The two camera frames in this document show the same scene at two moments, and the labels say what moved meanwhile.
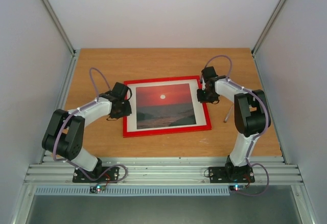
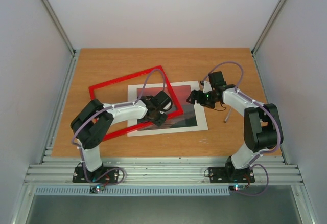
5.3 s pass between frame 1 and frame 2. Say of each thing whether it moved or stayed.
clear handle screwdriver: stayed
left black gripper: moved
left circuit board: stayed
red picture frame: moved
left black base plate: stayed
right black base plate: stayed
